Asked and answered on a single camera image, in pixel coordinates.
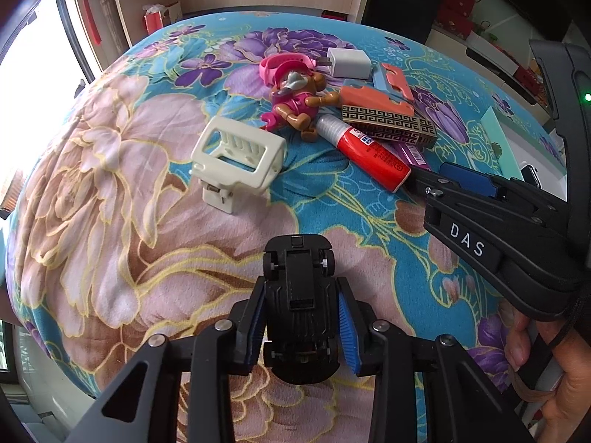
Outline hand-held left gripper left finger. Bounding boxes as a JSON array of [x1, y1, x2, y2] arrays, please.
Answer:
[[69, 277, 269, 443]]

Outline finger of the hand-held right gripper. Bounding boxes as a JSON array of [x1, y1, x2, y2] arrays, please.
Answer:
[[405, 165, 537, 274], [438, 161, 566, 215]]

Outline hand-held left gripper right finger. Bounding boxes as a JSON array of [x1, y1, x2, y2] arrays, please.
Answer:
[[336, 277, 532, 443]]

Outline teal and white box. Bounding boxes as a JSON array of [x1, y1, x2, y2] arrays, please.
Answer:
[[479, 106, 568, 204]]

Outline purple packet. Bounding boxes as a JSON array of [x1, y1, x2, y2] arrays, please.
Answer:
[[392, 141, 432, 171]]

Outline black toy car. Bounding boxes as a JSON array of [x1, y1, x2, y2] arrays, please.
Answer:
[[262, 234, 345, 385]]

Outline gold black patterned box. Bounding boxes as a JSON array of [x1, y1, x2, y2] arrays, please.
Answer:
[[341, 105, 438, 149]]

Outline red tube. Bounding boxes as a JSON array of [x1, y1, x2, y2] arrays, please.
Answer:
[[315, 114, 413, 193]]

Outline orange and blue plastic toy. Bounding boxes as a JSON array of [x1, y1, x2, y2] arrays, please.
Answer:
[[339, 80, 416, 118], [372, 62, 416, 102]]

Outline cream plastic clip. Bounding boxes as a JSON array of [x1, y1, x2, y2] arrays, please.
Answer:
[[190, 116, 288, 215]]

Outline pink dog toy figure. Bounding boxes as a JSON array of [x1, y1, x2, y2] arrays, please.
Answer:
[[261, 69, 345, 143]]

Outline pink watch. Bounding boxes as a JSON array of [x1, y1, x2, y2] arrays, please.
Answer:
[[259, 53, 317, 88]]

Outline person's right hand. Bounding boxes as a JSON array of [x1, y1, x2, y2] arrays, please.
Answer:
[[503, 305, 591, 432]]

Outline white television stand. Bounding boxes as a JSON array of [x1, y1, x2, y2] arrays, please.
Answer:
[[425, 23, 559, 134]]

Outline red gift box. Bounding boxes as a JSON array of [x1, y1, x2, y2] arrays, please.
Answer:
[[436, 7, 476, 38]]

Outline white charger adapter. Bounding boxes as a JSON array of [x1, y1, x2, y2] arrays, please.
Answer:
[[315, 47, 372, 79]]

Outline black tower appliance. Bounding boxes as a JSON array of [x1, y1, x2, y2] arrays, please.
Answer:
[[361, 0, 446, 44]]

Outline floral blanket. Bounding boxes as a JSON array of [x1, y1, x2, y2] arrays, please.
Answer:
[[7, 9, 568, 443]]

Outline red tissue box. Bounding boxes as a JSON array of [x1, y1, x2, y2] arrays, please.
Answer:
[[144, 9, 165, 35]]

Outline beige paper bag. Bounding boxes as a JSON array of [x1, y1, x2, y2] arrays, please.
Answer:
[[161, 2, 183, 26]]

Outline window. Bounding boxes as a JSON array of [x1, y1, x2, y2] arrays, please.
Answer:
[[0, 0, 100, 213]]

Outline red hanging knot ornament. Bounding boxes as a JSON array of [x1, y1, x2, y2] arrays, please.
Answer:
[[71, 0, 102, 47]]

